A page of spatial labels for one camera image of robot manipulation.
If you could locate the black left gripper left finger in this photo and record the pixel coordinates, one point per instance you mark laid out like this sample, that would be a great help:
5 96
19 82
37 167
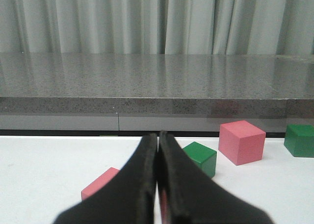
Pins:
128 198

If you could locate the pink flat block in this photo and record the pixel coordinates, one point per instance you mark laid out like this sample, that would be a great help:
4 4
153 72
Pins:
98 183

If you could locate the grey stone counter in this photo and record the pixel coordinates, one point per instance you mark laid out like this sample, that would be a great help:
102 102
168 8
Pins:
134 92

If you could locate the grey-green curtain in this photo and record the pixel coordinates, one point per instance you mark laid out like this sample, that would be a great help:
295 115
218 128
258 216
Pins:
219 27

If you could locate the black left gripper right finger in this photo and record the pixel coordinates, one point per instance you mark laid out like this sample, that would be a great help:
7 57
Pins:
188 196

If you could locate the large pink cube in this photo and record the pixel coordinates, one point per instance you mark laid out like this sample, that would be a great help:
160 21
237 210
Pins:
241 142

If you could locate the green cube far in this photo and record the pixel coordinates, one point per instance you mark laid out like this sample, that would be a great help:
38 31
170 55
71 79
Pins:
299 140

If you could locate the green cube near fingers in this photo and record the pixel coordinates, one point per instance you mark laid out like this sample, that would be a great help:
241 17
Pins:
204 157

